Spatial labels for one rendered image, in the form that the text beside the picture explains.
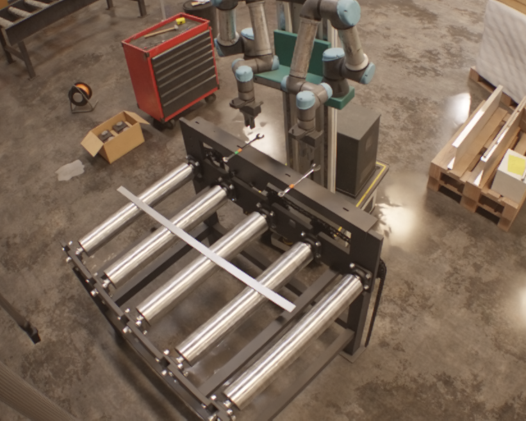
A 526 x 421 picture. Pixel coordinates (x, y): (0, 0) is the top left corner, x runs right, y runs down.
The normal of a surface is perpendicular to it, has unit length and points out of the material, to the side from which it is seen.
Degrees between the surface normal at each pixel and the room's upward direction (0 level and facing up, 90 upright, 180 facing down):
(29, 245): 0
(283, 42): 90
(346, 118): 0
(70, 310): 0
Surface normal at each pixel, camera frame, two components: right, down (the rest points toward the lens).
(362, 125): -0.06, -0.70
